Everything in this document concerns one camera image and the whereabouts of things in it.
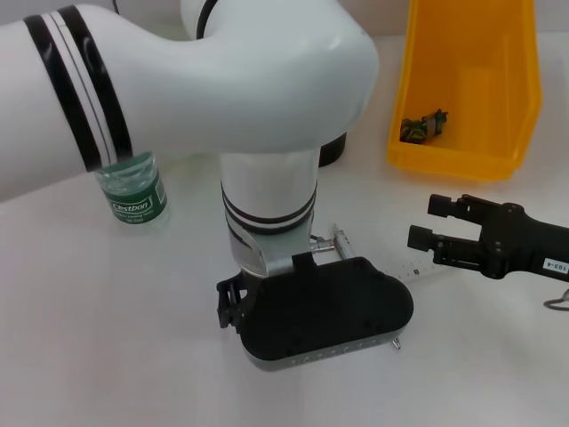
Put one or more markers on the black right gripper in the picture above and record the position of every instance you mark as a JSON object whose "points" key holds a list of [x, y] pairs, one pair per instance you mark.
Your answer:
{"points": [[520, 244]]}

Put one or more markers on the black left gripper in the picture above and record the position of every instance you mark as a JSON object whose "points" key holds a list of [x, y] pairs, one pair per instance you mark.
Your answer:
{"points": [[250, 289]]}

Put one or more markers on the green plastic wrapper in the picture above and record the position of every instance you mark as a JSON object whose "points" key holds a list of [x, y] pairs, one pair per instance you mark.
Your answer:
{"points": [[420, 129]]}

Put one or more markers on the green label water bottle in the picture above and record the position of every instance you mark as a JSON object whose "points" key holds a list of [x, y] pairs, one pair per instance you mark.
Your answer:
{"points": [[133, 204]]}

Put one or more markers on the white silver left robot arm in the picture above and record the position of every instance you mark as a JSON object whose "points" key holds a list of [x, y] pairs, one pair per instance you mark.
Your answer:
{"points": [[222, 80]]}

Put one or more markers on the transparent plastic ruler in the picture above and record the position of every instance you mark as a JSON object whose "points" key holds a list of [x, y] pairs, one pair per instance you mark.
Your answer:
{"points": [[415, 270]]}

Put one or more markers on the silver ballpoint pen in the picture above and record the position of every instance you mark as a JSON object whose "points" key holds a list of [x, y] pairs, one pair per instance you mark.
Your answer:
{"points": [[344, 244]]}

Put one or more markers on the black mesh pen holder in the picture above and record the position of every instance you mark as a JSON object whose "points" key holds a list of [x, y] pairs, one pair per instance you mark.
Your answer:
{"points": [[333, 153]]}

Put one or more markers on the yellow plastic bin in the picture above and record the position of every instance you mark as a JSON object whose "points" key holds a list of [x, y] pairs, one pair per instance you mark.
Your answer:
{"points": [[471, 80]]}

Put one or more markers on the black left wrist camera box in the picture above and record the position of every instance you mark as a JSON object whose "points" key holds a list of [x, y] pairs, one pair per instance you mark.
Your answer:
{"points": [[329, 311]]}

